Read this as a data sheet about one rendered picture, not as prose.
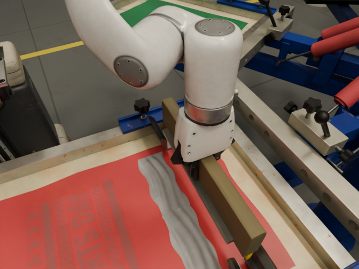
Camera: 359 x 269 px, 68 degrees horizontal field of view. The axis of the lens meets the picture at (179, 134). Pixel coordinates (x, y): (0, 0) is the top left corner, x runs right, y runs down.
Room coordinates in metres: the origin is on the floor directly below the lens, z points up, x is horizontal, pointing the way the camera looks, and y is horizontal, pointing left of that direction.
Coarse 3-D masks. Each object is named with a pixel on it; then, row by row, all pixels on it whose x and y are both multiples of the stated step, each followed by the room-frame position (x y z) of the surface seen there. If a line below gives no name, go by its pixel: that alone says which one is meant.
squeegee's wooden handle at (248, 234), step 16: (176, 112) 0.44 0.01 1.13; (208, 160) 0.30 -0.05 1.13; (208, 176) 0.27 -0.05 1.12; (224, 176) 0.27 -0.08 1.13; (208, 192) 0.27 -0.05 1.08; (224, 192) 0.23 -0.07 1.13; (224, 208) 0.22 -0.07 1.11; (240, 208) 0.20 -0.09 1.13; (240, 224) 0.18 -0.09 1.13; (256, 224) 0.18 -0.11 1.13; (240, 240) 0.17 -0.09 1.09; (256, 240) 0.16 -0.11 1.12
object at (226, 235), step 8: (168, 136) 0.43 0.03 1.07; (184, 168) 0.33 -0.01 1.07; (192, 176) 0.31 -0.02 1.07; (192, 184) 0.30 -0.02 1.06; (200, 184) 0.29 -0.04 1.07; (200, 192) 0.27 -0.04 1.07; (208, 200) 0.26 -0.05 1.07; (208, 208) 0.24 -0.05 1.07; (216, 216) 0.22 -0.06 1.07; (216, 224) 0.21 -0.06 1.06; (224, 224) 0.21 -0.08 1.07; (224, 232) 0.19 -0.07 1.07; (224, 240) 0.18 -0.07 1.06; (232, 240) 0.18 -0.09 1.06
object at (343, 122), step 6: (342, 114) 0.51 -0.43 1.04; (348, 114) 0.51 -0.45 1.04; (330, 120) 0.49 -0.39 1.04; (336, 120) 0.49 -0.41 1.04; (342, 120) 0.49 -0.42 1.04; (348, 120) 0.49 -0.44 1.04; (354, 120) 0.49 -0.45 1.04; (336, 126) 0.47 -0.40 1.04; (342, 126) 0.47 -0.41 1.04; (348, 126) 0.47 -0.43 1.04; (354, 126) 0.47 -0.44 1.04; (342, 132) 0.45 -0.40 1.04; (348, 132) 0.45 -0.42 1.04; (354, 132) 0.46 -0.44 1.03; (354, 138) 0.47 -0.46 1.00
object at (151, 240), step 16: (240, 192) 0.34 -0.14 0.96; (192, 208) 0.30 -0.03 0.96; (256, 208) 0.30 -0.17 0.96; (144, 224) 0.26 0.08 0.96; (160, 224) 0.26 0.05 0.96; (208, 224) 0.26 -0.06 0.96; (144, 240) 0.23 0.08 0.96; (160, 240) 0.23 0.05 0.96; (272, 240) 0.22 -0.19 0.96; (144, 256) 0.20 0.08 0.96; (160, 256) 0.20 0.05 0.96; (176, 256) 0.19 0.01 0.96; (224, 256) 0.19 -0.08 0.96; (240, 256) 0.19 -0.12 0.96; (272, 256) 0.19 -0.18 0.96; (288, 256) 0.19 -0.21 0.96
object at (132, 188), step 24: (96, 168) 0.42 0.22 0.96; (120, 168) 0.42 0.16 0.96; (48, 192) 0.35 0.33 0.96; (72, 192) 0.35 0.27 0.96; (120, 192) 0.35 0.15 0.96; (144, 192) 0.35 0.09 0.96; (192, 192) 0.34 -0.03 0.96; (0, 216) 0.29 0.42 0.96; (24, 216) 0.29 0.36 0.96; (144, 216) 0.28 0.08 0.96; (0, 240) 0.24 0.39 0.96; (24, 240) 0.24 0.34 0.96; (0, 264) 0.19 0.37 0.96; (24, 264) 0.19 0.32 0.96
